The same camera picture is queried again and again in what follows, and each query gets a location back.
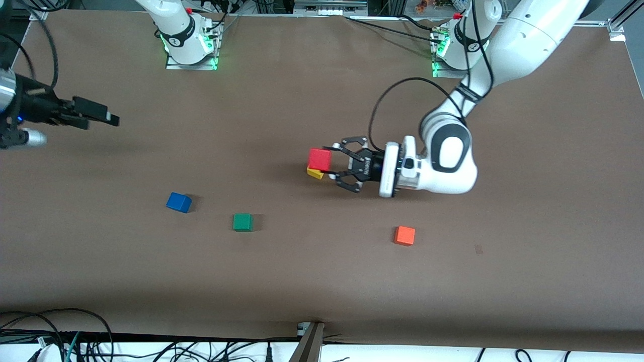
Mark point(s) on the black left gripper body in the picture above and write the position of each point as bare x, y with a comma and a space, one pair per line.
371, 166

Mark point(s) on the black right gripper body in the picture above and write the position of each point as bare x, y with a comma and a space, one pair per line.
36, 109

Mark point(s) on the red cube block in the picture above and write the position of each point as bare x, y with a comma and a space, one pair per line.
320, 159

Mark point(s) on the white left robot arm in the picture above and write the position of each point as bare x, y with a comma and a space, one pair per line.
523, 35

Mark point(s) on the yellow cube block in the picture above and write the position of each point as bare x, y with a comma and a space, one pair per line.
315, 174

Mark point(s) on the orange cube block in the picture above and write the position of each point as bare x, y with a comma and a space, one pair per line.
405, 236

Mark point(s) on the green cube block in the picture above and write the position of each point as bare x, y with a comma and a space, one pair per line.
243, 222

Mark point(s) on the blue cube block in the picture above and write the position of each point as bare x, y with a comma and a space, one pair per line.
178, 202

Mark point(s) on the brown paper table cover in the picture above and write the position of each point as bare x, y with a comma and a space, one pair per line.
322, 281

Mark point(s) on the silver power strip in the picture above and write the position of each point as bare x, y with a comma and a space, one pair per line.
329, 9

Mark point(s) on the small orange figurine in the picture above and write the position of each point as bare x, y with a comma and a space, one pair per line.
421, 5

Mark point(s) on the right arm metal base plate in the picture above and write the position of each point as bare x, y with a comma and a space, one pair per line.
173, 66

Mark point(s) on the silver corner bracket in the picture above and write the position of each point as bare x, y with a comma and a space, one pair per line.
616, 30
39, 12

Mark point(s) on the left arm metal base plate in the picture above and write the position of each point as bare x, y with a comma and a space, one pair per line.
443, 74

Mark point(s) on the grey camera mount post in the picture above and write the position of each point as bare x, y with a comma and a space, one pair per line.
308, 347

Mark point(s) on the aluminium frame rail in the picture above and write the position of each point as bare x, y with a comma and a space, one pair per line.
596, 22

